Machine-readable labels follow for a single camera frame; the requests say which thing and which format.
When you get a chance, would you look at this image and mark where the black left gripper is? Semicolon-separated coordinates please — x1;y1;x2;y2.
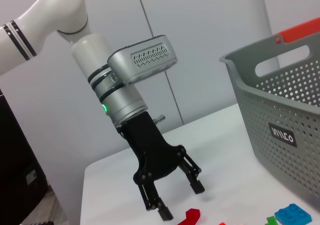
117;111;206;222

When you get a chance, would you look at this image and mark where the dark red toy brick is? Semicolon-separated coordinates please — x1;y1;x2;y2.
177;208;201;225

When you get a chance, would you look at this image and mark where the blue square toy brick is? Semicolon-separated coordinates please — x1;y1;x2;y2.
274;202;313;225

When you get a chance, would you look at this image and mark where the grey perforated plastic storage bin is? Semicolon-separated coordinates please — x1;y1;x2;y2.
219;31;320;211

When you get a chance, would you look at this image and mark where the black cabinet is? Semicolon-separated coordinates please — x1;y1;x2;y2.
0;87;50;225

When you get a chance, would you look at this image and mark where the left wrist camera housing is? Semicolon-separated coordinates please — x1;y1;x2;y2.
107;34;179;86

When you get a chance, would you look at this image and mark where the orange bin handle clip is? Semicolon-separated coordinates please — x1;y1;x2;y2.
278;16;320;45

